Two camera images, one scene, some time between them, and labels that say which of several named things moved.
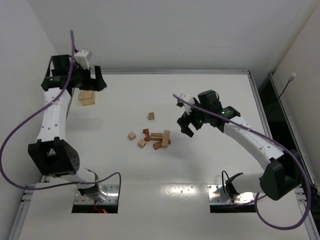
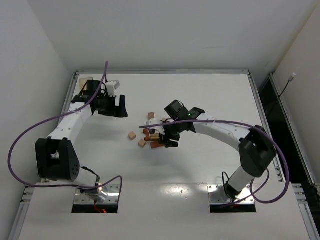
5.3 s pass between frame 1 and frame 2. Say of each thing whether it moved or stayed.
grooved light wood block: stayed
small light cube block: stayed
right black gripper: moved
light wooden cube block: stayed
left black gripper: moved
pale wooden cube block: stayed
